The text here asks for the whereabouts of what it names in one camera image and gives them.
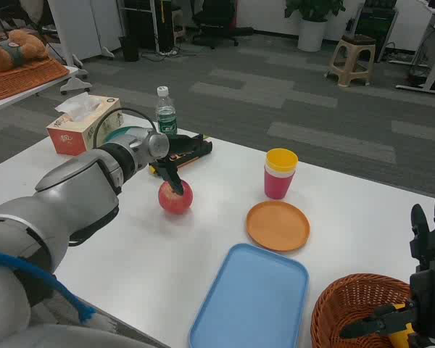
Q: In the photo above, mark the teal plate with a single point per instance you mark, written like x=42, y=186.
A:
x=117, y=131

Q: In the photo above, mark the clear plastic water bottle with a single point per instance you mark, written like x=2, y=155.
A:
x=166, y=119

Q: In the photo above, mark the pink plastic cup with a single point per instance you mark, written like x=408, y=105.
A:
x=278, y=186

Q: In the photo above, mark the black computer tower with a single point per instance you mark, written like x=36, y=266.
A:
x=145, y=21

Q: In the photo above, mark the orange plush toy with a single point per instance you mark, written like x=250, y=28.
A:
x=7, y=50

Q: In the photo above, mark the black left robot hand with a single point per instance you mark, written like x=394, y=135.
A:
x=172, y=170

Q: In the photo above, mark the black office chair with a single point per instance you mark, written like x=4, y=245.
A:
x=214, y=21

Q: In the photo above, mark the black green equipment rack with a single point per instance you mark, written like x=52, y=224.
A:
x=377, y=25

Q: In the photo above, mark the flat orange wicker tray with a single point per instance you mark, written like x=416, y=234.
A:
x=25, y=78

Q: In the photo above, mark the yellow plastic cup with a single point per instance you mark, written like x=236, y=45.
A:
x=282, y=159

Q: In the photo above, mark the orange plate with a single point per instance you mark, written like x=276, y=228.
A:
x=277, y=226

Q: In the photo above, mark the brown wicker basket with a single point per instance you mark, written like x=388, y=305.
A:
x=351, y=301

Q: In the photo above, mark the light blue tray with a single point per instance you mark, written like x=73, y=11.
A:
x=250, y=301

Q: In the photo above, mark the white partition panel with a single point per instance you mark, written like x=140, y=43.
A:
x=94, y=25

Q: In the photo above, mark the yellow banana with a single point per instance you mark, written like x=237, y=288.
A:
x=402, y=337

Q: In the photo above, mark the white side table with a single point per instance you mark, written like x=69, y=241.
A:
x=7, y=101

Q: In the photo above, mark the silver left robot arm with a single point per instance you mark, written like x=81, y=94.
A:
x=72, y=188

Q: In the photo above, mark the white plastic cup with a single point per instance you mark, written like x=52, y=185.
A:
x=280, y=174

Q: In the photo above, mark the red apple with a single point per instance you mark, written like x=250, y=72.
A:
x=174, y=204

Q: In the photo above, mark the orange tissue box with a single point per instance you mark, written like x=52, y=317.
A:
x=69, y=137

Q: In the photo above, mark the yellow black remote controller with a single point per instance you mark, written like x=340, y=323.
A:
x=203, y=149

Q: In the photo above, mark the white standing desk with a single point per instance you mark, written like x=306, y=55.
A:
x=433, y=65

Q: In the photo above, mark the black trash bin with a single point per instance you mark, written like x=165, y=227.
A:
x=129, y=49

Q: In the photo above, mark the potted plant in white pot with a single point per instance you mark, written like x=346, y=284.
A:
x=311, y=34

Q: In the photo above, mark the beige stool with brown seat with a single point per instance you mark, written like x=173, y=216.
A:
x=357, y=41

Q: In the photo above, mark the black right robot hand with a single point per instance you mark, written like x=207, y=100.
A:
x=431, y=290

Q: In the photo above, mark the white rolling stand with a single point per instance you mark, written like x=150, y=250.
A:
x=76, y=85

